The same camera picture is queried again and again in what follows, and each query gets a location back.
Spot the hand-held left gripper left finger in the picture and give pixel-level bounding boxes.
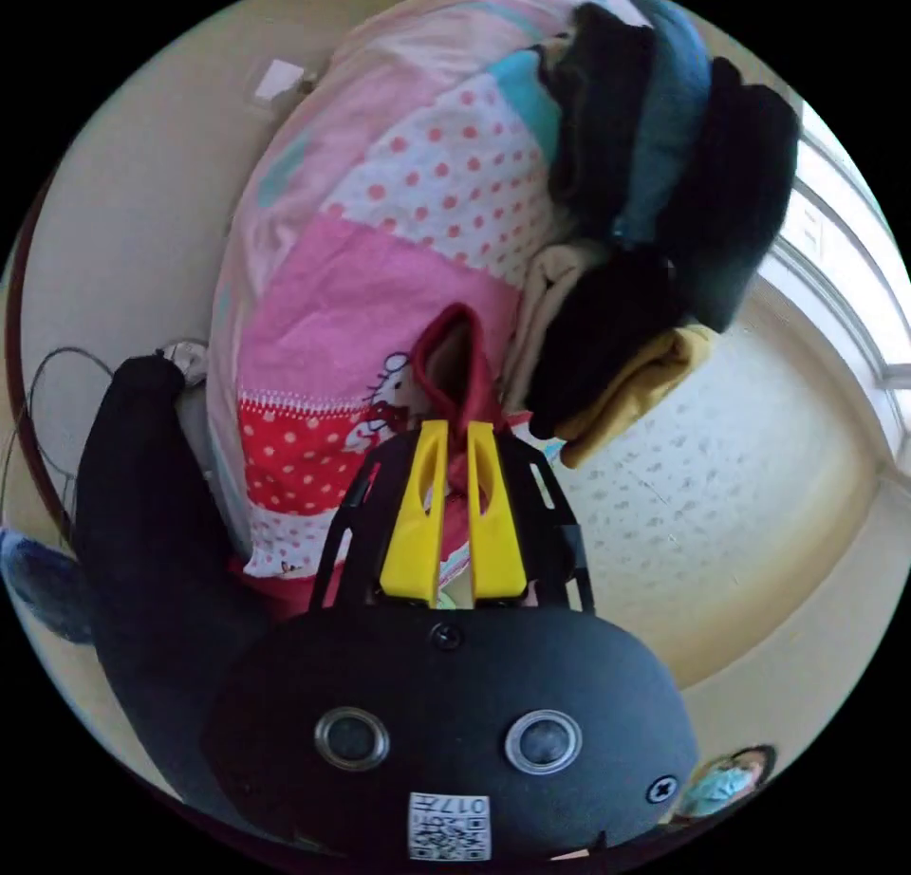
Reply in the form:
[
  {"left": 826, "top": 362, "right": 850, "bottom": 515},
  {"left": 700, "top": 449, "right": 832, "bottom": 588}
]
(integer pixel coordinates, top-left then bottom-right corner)
[{"left": 379, "top": 420, "right": 451, "bottom": 607}]

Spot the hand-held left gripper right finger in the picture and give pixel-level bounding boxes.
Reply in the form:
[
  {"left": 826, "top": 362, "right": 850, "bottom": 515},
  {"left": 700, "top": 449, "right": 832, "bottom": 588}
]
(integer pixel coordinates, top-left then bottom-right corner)
[{"left": 466, "top": 421, "right": 530, "bottom": 604}]

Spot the red long sleeve shirt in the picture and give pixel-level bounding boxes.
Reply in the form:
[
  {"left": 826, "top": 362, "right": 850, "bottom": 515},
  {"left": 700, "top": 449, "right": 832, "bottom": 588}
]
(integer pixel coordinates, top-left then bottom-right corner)
[{"left": 226, "top": 302, "right": 515, "bottom": 624}]

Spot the person's left forearm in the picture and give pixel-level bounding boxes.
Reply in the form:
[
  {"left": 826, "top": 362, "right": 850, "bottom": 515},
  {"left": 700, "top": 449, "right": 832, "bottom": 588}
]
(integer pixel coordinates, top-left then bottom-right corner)
[{"left": 73, "top": 353, "right": 300, "bottom": 830}]

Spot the bed with pink patchwork quilt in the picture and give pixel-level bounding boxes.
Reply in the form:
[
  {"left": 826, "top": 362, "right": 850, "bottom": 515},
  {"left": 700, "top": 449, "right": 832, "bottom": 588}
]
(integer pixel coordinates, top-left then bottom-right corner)
[{"left": 207, "top": 0, "right": 660, "bottom": 583}]

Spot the person's body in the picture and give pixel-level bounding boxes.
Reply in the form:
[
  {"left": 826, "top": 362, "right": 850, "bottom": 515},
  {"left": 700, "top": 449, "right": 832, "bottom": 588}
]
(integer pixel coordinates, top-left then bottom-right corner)
[{"left": 674, "top": 743, "right": 778, "bottom": 823}]

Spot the pile of clothes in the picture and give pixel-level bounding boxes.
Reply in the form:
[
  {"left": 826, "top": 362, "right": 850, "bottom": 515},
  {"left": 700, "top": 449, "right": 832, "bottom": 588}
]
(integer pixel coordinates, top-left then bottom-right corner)
[{"left": 502, "top": 0, "right": 803, "bottom": 471}]

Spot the white window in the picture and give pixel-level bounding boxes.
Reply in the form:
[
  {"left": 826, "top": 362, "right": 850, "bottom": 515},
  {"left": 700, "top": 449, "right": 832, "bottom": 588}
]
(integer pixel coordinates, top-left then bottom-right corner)
[{"left": 755, "top": 97, "right": 911, "bottom": 479}]

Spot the white wall socket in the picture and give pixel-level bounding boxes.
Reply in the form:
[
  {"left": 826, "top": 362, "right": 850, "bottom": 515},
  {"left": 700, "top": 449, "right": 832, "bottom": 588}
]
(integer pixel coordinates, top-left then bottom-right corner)
[{"left": 245, "top": 58, "right": 308, "bottom": 110}]

